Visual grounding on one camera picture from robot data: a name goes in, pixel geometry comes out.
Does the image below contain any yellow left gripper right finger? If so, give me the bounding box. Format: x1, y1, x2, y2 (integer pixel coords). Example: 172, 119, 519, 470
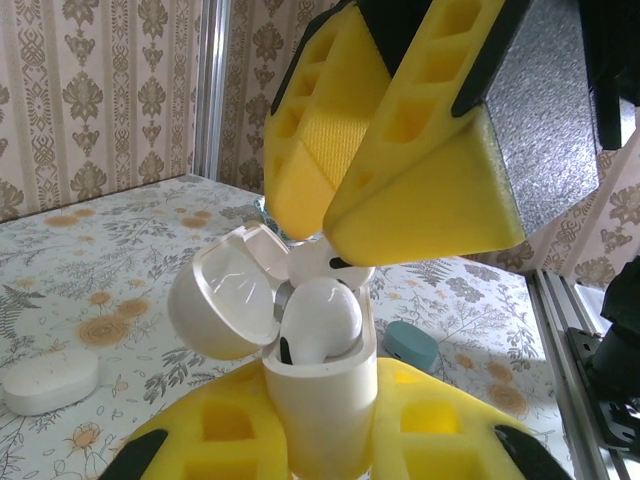
368, 355, 577, 480

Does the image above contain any white earbud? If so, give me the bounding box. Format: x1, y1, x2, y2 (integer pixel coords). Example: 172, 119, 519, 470
277, 277, 364, 364
287, 242, 376, 294

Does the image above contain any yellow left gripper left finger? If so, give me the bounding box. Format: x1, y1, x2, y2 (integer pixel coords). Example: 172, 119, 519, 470
102, 360, 292, 480

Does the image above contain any aluminium side rail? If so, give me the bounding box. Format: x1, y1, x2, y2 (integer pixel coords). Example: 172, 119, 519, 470
529, 269, 640, 480

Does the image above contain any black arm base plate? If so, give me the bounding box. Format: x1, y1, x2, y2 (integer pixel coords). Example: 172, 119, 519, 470
564, 327, 640, 451

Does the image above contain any white oval charging case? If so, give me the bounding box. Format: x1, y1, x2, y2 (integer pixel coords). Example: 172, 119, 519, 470
0, 348, 100, 416

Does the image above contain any light blue charging case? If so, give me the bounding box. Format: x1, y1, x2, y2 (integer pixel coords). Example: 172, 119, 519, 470
380, 320, 437, 372

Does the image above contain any aluminium frame post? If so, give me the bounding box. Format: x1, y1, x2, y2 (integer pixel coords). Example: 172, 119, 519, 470
192, 0, 226, 186

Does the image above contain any white square charging case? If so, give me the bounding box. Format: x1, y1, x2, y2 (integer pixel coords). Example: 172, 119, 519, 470
167, 222, 377, 479

